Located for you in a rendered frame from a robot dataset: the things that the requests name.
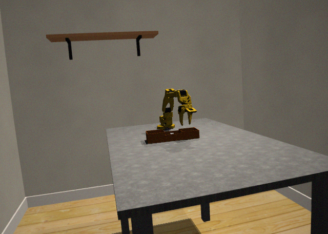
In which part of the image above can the orange three-compartment bin rack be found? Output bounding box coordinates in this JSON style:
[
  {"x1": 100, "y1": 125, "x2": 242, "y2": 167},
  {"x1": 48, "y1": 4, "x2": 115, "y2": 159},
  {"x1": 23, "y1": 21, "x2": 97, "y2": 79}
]
[{"x1": 146, "y1": 127, "x2": 199, "y2": 144}]

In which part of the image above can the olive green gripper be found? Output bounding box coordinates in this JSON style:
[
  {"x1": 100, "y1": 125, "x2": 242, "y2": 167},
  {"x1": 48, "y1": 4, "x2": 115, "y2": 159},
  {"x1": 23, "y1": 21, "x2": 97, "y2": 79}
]
[{"x1": 178, "y1": 104, "x2": 197, "y2": 126}]

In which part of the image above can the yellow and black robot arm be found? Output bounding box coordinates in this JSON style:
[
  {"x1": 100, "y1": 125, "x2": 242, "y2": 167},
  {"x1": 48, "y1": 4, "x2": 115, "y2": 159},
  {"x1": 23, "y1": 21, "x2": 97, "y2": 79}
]
[{"x1": 157, "y1": 89, "x2": 192, "y2": 130}]

